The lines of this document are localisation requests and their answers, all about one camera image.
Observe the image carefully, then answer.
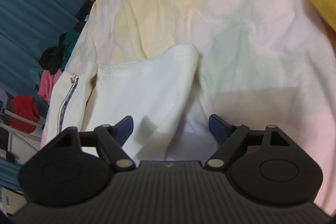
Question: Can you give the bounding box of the pink garment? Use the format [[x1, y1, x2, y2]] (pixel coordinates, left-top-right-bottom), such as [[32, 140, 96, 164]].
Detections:
[[37, 70, 63, 102]]

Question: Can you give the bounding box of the blue curtain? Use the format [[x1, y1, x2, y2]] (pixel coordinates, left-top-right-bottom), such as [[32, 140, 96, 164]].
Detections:
[[0, 156, 25, 189], [0, 0, 105, 98]]

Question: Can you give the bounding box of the white box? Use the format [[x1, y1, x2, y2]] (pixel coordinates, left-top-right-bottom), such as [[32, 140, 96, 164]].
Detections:
[[1, 187, 27, 214]]

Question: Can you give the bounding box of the red garment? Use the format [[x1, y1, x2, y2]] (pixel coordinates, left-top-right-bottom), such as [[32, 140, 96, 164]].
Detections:
[[10, 95, 40, 134]]

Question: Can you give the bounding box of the pastel rainbow blanket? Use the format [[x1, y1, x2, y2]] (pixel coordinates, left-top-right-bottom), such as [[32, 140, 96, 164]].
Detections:
[[39, 0, 336, 215]]

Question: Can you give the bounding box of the green garment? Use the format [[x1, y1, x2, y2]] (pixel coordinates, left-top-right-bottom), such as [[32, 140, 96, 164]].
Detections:
[[62, 31, 82, 69]]

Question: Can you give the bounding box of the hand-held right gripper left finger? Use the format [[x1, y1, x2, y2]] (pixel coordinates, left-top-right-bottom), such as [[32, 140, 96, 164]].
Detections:
[[39, 116, 135, 171]]

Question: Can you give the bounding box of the black garment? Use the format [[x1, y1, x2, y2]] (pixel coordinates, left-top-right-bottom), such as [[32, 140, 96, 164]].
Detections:
[[39, 34, 69, 75]]

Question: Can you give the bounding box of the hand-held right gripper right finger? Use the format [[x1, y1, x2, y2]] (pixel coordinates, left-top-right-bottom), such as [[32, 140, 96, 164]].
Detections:
[[205, 114, 302, 168]]

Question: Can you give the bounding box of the white hoodie garment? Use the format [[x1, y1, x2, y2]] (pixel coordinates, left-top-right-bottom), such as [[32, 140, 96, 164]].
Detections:
[[49, 43, 218, 161]]

